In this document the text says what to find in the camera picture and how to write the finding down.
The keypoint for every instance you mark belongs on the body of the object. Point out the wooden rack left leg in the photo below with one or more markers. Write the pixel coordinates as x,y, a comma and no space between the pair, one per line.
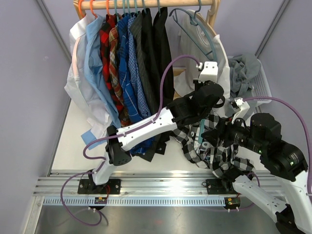
75,3

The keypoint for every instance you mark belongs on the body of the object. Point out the wooden rack base shelf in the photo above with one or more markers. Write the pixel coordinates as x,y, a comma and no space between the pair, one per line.
181,86

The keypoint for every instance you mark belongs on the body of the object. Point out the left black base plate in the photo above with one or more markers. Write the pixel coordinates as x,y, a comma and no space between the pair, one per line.
87,187

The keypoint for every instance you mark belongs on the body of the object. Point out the light blue shirt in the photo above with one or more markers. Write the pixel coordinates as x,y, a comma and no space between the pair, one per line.
97,80

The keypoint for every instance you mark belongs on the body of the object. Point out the white plastic basket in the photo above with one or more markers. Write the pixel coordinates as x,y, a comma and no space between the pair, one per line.
260,87

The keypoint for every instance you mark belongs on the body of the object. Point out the slotted cable duct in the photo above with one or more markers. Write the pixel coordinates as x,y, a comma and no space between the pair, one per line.
210,201

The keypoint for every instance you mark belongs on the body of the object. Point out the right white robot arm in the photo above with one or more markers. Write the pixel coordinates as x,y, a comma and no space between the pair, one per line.
283,160

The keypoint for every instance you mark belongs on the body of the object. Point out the wooden rack leg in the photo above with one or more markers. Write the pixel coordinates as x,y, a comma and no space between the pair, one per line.
209,21
75,3

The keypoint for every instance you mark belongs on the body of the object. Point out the blue striped shirt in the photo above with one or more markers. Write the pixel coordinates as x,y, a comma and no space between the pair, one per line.
124,71

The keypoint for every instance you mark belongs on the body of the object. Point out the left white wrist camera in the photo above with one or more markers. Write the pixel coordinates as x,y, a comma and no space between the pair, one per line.
208,71

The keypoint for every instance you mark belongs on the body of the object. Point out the white t-shirt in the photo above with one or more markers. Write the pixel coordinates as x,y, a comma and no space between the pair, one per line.
187,47

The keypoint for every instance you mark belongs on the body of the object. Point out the black white checked shirt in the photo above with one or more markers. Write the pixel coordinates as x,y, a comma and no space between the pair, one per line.
217,159

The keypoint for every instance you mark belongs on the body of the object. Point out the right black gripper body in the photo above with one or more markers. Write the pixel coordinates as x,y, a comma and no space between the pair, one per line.
235,132

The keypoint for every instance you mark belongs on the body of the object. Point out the tan red plaid shirt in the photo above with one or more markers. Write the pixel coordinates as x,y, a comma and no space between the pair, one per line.
114,76

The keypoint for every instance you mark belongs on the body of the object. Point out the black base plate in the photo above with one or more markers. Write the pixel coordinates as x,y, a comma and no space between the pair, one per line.
219,187
87,187

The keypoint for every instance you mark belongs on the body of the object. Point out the aluminium mounting rail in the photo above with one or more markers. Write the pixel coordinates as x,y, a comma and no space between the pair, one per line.
189,183

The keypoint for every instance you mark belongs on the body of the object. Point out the teal plastic hanger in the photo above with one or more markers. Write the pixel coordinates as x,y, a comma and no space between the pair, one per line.
201,130

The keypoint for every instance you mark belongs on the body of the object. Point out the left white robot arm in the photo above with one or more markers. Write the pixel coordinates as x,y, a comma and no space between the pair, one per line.
182,111

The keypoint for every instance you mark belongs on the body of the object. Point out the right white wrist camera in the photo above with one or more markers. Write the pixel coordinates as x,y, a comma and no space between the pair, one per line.
240,107

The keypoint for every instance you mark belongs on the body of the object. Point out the blue checked shirt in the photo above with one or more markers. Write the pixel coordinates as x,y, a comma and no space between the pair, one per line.
135,80

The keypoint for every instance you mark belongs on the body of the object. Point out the red black plaid shirt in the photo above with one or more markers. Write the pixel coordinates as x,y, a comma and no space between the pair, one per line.
105,57

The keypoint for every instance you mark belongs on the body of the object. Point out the orange hanger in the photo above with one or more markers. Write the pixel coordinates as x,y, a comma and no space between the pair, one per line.
92,9
82,13
107,8

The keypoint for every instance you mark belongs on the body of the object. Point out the grey-blue plastic hanger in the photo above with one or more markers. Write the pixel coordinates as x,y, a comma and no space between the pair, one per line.
195,31

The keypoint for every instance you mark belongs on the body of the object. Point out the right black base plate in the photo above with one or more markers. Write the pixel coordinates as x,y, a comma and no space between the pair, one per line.
219,187

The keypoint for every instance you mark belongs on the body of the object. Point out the white dress shirt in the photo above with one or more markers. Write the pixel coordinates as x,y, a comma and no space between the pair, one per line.
79,89

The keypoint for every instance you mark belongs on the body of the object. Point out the grey button shirt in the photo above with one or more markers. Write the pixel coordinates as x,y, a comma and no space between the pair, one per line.
243,69

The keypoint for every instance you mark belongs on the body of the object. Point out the wooden clothes rail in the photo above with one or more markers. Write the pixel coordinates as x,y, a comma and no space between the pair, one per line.
120,4

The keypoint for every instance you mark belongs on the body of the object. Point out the wooden rack right leg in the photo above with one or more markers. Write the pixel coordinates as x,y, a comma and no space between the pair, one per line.
209,21

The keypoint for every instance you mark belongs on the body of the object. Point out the dark grey pinstripe shirt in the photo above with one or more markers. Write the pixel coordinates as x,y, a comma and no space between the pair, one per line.
136,30

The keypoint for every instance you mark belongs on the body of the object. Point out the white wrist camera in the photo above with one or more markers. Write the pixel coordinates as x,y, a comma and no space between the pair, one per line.
240,107
208,71

